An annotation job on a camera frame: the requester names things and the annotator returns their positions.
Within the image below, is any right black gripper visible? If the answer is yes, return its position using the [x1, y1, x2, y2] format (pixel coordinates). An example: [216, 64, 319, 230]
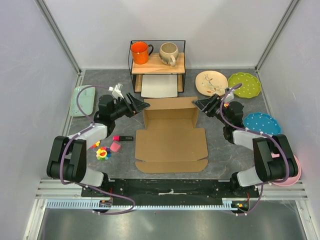
[192, 94, 230, 126]

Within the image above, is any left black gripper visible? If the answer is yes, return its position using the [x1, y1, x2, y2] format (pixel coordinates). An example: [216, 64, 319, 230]
[110, 92, 150, 121]

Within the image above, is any brown cardboard box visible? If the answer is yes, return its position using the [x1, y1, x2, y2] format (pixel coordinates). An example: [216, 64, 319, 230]
[135, 96, 209, 174]

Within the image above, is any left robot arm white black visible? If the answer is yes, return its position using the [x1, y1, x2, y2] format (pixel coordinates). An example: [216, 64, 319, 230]
[46, 93, 150, 197]

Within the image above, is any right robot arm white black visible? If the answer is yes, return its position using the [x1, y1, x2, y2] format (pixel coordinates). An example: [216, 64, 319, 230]
[192, 94, 301, 197]

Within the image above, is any beige floral plate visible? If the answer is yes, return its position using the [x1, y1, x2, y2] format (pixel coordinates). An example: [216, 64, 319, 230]
[195, 70, 229, 97]

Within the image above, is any pink black highlighter marker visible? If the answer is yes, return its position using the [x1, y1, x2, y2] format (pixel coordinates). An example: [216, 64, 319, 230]
[112, 135, 134, 142]

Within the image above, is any white square plate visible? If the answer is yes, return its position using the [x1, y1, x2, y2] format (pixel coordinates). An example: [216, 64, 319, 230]
[141, 74, 178, 98]

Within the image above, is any green dotted plate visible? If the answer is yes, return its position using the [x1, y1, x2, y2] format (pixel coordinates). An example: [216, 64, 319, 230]
[228, 72, 261, 99]

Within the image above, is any pink heart toy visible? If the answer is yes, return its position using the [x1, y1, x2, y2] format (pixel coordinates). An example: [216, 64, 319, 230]
[110, 141, 121, 153]

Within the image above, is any mint green divided tray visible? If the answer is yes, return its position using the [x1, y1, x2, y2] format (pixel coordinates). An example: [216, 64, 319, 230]
[69, 85, 96, 117]

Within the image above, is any rainbow flower toy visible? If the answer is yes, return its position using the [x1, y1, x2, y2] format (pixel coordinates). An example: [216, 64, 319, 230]
[96, 147, 111, 161]
[91, 141, 101, 149]

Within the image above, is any blue dotted plate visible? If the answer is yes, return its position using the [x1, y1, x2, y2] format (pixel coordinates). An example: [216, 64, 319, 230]
[243, 112, 282, 135]

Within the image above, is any orange enamel mug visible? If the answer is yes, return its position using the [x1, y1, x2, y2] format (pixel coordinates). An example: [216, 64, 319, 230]
[130, 41, 154, 65]

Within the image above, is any beige ceramic mug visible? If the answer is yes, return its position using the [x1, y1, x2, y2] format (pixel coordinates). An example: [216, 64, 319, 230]
[159, 42, 179, 67]

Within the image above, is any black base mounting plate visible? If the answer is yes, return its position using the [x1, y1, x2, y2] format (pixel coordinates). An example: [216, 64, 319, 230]
[98, 178, 254, 201]

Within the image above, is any pink plate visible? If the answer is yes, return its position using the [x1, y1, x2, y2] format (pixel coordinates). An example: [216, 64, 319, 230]
[271, 152, 302, 188]

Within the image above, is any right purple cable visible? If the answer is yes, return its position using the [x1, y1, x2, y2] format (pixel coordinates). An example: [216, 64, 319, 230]
[218, 83, 292, 217]

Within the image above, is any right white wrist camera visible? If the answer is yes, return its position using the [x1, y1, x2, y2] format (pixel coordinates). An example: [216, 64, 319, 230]
[224, 87, 234, 103]

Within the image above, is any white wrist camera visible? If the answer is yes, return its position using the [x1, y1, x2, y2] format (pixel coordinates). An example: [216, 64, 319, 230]
[108, 83, 124, 99]
[224, 87, 234, 103]

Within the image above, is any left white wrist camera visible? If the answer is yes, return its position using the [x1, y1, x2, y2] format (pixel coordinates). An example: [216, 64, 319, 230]
[108, 83, 124, 99]

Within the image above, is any black wire wooden shelf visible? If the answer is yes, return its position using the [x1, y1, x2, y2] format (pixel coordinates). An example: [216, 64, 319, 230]
[127, 39, 186, 93]

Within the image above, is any grey slotted cable duct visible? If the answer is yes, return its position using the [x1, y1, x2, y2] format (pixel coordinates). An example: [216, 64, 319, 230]
[46, 199, 238, 211]

